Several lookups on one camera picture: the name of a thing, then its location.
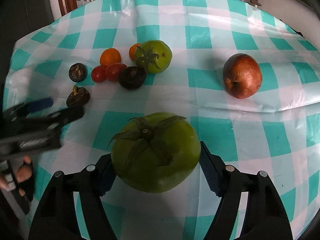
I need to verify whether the red brown apple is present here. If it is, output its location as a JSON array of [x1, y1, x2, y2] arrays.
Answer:
[[223, 53, 263, 99]]

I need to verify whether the dark shrivelled fruit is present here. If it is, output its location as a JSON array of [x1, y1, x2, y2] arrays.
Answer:
[[66, 85, 91, 107]]

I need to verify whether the small green tomato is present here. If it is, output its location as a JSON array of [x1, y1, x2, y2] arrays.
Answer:
[[134, 40, 173, 74]]

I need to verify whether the dark round fruit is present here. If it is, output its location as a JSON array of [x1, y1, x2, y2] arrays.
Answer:
[[118, 66, 146, 90]]

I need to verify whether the orange tangerine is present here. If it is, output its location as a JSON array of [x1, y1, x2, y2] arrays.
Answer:
[[99, 48, 121, 67], [129, 43, 140, 61]]

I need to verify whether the left hand in glove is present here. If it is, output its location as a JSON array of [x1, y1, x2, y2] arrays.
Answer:
[[1, 155, 34, 205]]

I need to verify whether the dark passion fruit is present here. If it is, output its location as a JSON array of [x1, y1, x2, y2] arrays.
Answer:
[[68, 63, 87, 82]]

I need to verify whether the red cherry tomato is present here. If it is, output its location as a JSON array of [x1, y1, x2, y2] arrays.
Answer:
[[105, 63, 127, 82], [91, 65, 106, 83]]

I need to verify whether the large green tomato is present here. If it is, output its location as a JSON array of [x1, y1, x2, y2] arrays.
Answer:
[[109, 112, 201, 193]]

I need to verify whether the teal checkered tablecloth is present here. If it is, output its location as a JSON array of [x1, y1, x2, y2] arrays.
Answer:
[[3, 0, 319, 238]]

